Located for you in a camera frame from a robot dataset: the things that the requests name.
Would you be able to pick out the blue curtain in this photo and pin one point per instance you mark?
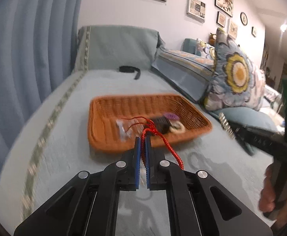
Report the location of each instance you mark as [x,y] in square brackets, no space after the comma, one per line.
[37,52]

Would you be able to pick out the floral sunflower pillow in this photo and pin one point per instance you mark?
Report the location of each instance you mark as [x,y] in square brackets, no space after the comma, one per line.
[236,82]

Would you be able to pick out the round wall clock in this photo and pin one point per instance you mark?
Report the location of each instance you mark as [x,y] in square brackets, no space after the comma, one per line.
[244,19]

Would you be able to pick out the black wrist watch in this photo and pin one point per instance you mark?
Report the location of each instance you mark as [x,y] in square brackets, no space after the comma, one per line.
[162,124]

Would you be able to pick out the butterfly light framed picture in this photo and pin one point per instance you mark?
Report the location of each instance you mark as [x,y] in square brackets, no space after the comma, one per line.
[232,29]

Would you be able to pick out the right hand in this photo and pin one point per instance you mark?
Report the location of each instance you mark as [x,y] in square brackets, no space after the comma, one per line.
[267,198]

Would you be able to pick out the white framed picture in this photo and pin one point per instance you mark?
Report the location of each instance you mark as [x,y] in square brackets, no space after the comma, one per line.
[196,9]

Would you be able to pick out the small floral back pillow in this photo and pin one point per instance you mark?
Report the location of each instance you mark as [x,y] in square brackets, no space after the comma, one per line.
[204,50]

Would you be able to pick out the small dark framed picture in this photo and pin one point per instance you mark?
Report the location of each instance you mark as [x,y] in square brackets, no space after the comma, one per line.
[221,19]

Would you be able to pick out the tiny far framed picture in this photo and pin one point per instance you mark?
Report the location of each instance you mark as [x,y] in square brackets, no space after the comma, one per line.
[254,32]

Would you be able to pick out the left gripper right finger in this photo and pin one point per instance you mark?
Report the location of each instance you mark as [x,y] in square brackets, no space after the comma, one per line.
[197,203]

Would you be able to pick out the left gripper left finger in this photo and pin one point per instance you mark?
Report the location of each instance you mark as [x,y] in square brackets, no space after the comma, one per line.
[88,203]

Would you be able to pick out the large floral framed picture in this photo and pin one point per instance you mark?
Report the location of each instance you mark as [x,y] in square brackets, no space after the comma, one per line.
[225,5]

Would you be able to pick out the teal plain cushion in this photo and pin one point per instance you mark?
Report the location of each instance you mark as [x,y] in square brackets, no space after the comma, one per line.
[246,116]

